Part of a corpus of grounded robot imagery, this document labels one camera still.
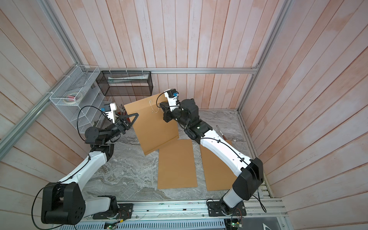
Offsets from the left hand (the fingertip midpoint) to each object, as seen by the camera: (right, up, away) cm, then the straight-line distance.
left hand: (139, 117), depth 67 cm
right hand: (+9, +6, +2) cm, 12 cm away
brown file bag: (+17, -31, +21) cm, 41 cm away
